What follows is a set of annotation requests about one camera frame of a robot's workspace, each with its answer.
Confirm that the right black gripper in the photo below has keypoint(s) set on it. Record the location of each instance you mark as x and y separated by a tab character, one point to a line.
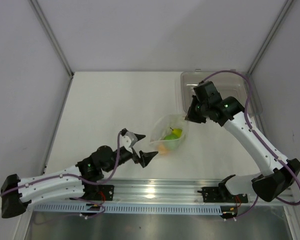
191	116

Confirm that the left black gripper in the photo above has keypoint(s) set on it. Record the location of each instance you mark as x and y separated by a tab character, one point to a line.
145	157

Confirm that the orange fruit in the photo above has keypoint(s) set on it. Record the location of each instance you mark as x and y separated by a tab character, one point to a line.
162	149

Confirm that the green pear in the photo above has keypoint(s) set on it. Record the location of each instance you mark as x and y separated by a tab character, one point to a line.
177	132

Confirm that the clear zip top bag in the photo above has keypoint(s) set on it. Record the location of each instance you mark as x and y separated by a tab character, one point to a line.
169	133

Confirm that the round green lime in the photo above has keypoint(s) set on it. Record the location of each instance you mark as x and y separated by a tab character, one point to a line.
171	141

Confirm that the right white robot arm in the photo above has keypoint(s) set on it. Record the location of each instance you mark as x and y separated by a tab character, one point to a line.
276	171

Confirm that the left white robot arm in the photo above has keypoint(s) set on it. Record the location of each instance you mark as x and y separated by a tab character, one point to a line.
85	170

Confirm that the clear plastic food container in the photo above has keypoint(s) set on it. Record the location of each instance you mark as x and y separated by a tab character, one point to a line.
227	84

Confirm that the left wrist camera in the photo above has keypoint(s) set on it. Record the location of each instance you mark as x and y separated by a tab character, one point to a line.
127	140

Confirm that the aluminium mounting rail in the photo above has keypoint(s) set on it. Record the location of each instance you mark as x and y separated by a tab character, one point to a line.
165	190

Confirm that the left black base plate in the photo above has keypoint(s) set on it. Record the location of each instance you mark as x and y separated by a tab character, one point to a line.
98	192

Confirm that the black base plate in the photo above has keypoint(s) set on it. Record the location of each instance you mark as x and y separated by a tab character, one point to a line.
214	194
98	192

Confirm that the slotted white cable duct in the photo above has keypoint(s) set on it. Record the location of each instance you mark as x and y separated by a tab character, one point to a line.
130	208

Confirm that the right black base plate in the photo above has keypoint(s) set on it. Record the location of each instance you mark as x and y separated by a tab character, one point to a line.
214	194

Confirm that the right aluminium frame post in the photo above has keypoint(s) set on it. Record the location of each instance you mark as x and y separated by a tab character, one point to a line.
271	34

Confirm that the aluminium frame post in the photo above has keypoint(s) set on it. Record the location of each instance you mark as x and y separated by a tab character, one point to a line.
271	34
45	25

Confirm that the left aluminium frame post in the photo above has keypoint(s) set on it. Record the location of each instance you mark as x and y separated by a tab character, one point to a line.
45	25

